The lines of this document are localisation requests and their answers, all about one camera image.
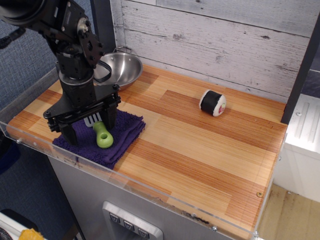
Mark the black cable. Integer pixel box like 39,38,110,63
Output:
93,59,112,83

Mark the silver dispenser panel with buttons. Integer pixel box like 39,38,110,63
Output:
102,201,164,240

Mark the white ribbed side cabinet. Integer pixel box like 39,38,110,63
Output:
273,94,320,202

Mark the folded purple towel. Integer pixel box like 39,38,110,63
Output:
52,110,146,170

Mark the plush sushi roll toy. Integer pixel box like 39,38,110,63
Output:
198,89,227,117

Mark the dark vertical corner post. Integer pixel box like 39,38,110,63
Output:
90,0,116,53

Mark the stainless steel bowl with handles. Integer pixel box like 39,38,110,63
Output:
93,46,143,91

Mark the clear acrylic guard rail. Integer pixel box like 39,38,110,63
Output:
7,56,286,240

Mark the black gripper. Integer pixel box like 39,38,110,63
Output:
42,77,122,146

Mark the yellow and black object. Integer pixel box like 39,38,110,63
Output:
18,228,45,240

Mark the grey spatula with green handle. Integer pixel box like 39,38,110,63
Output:
84,113,114,149

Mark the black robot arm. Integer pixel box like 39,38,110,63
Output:
0,0,121,145

